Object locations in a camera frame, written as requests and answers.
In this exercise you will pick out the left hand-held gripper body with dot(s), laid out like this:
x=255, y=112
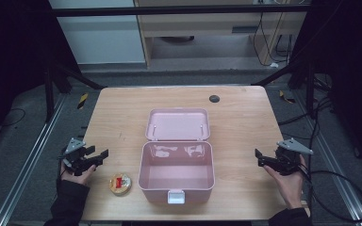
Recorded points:
x=75, y=158

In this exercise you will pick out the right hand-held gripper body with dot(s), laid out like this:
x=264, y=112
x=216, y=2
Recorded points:
x=287, y=160

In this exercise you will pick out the person's left hand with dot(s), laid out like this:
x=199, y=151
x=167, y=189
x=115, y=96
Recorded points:
x=78, y=179

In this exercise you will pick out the person's right hand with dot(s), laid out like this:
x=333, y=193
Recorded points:
x=290, y=188

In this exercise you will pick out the round yellow tin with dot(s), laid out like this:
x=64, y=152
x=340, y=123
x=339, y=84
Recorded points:
x=120, y=184

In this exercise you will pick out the yellow black tape strip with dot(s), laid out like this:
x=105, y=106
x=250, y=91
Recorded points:
x=82, y=101
x=286, y=98

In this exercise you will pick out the black metal stand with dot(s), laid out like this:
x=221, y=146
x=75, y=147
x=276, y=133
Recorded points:
x=48, y=94
x=310, y=91

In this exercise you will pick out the pink plastic storage box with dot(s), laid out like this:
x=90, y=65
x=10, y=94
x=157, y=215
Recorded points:
x=176, y=163

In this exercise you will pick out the white plug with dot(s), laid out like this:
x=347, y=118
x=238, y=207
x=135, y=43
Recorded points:
x=274, y=65

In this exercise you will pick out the black curtain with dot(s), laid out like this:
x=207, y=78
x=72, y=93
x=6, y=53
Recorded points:
x=352, y=78
x=12, y=62

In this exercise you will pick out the white cabinet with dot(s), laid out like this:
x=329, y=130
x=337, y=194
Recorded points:
x=100, y=37

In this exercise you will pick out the wooden desk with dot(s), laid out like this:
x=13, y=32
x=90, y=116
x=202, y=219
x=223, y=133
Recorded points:
x=201, y=26

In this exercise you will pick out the aluminium floor rail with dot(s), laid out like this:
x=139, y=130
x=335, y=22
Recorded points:
x=31, y=163
x=336, y=182

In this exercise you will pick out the black horizontal frame bar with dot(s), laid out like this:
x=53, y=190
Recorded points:
x=169, y=10

